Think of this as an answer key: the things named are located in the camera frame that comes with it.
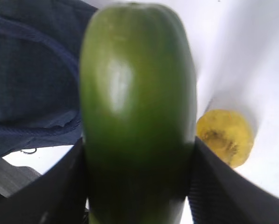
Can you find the yellow toy squash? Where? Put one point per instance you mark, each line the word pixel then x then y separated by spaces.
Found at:
pixel 228 135

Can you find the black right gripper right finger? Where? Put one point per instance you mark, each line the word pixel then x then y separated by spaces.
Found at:
pixel 219 195

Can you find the green cucumber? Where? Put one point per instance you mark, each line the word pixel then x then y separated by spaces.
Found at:
pixel 138 104

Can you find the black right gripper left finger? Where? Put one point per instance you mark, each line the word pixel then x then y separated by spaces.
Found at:
pixel 57 197

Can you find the dark blue lunch bag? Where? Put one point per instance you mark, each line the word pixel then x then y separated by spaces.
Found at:
pixel 39 72

